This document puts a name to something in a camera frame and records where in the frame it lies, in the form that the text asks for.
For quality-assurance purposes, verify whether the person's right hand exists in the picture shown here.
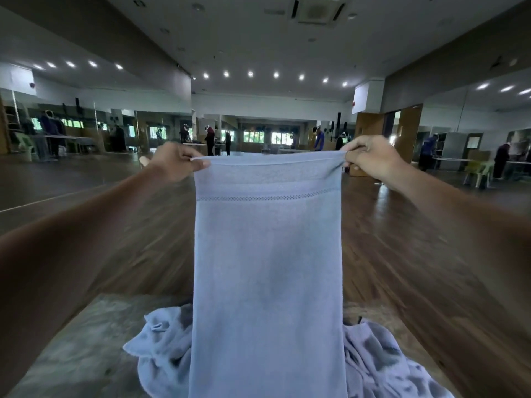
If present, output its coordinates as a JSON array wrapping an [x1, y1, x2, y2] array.
[[340, 135, 409, 183]]

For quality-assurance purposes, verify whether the person's left hand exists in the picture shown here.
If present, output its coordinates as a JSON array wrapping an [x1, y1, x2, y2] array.
[[143, 142, 211, 183]]

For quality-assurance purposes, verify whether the light blue towel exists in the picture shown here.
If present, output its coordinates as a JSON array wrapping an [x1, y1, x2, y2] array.
[[123, 304, 455, 398], [189, 151, 348, 398]]

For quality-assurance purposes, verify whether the person's right forearm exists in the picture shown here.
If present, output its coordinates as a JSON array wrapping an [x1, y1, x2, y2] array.
[[384, 161, 531, 332]]

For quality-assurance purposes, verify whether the person's left forearm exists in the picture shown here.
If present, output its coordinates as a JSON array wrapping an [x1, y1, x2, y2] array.
[[0, 163, 166, 398]]

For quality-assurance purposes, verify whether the wooden door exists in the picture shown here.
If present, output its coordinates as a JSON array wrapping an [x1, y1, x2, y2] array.
[[350, 112, 386, 177], [394, 104, 424, 164]]

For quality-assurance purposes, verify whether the row of ceiling lights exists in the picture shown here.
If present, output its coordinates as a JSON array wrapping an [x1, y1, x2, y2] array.
[[33, 60, 531, 96]]

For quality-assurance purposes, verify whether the green plastic chair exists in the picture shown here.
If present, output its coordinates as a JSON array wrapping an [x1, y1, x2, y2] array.
[[463, 161, 495, 189], [16, 132, 39, 162]]

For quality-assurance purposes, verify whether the ceiling air conditioner unit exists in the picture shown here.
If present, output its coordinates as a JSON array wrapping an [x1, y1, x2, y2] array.
[[289, 0, 349, 28]]

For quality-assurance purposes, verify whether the crumpled light blue towel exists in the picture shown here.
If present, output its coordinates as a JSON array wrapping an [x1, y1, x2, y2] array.
[[123, 304, 455, 398]]

